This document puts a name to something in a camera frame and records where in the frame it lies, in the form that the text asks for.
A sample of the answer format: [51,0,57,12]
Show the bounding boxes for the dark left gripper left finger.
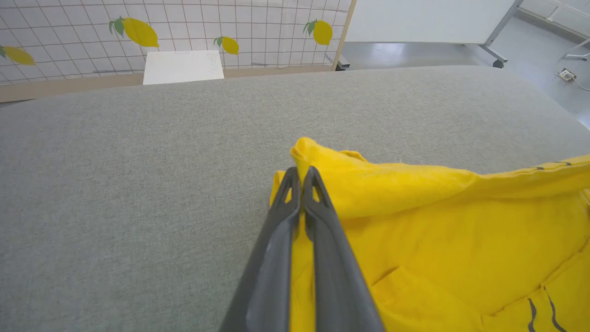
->
[220,167,303,332]

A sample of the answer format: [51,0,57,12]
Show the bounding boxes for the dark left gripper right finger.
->
[302,166,386,332]

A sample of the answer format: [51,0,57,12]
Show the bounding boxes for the yellow cartoon face garment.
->
[270,137,590,332]

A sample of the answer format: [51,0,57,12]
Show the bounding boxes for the grey upholstered sofa surface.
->
[0,65,590,332]

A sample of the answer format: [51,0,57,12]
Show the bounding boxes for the white box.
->
[143,50,225,86]

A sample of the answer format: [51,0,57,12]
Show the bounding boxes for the lemon print grid partition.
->
[0,0,358,103]

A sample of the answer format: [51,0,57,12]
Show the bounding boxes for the white panel on stand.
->
[343,0,526,69]

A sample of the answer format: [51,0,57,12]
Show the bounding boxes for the white metal frame stand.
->
[516,0,590,61]

